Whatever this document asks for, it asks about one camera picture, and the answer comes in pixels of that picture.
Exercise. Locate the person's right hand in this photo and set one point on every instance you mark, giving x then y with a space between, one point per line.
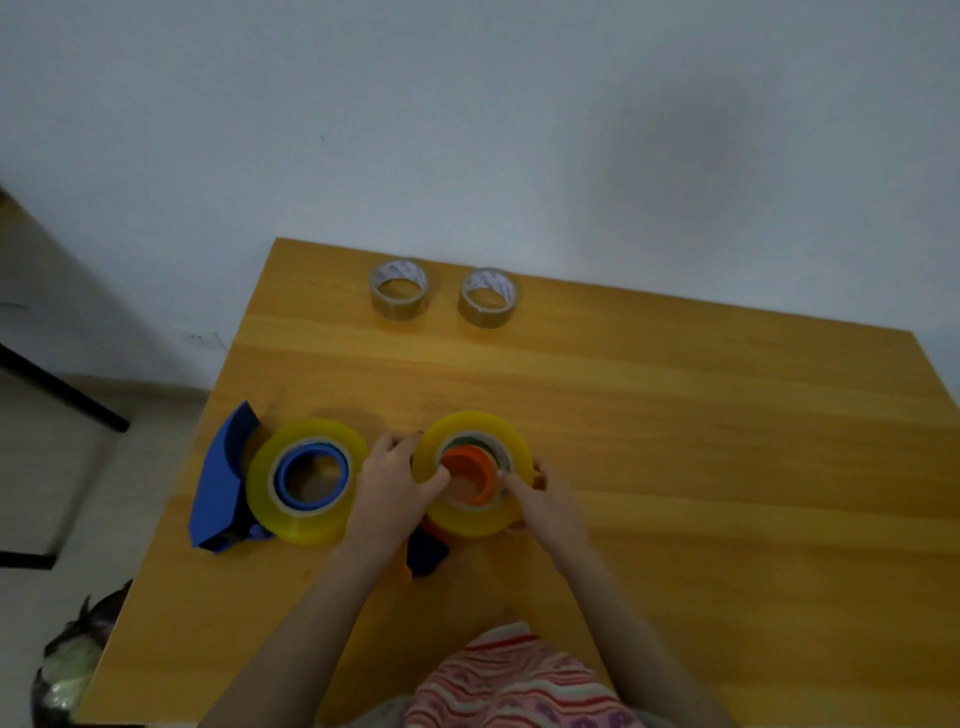
551 517

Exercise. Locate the person's left hand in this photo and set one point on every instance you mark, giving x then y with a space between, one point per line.
386 502

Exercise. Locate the person's left thumb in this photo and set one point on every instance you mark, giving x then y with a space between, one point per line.
435 484

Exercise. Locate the person's right thumb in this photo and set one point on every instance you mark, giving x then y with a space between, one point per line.
516 486

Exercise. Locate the yellow packing tape roll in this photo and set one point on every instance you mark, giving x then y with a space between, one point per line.
472 427
307 525

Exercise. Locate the person's right forearm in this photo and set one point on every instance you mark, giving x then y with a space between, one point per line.
630 645

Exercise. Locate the person's left forearm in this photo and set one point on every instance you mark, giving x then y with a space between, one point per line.
300 637

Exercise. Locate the orange tape dispenser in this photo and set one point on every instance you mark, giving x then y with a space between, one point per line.
471 472

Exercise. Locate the small brown tape roll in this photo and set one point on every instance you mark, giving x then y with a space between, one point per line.
488 304
399 296

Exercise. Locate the pink striped garment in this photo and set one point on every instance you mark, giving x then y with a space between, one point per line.
517 686

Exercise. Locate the blue tape dispenser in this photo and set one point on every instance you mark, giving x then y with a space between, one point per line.
219 487

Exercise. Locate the black trash bag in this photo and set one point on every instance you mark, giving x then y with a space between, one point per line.
71 660

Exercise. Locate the white wall socket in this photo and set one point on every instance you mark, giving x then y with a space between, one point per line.
204 340

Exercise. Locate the black metal furniture frame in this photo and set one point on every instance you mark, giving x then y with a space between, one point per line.
67 394

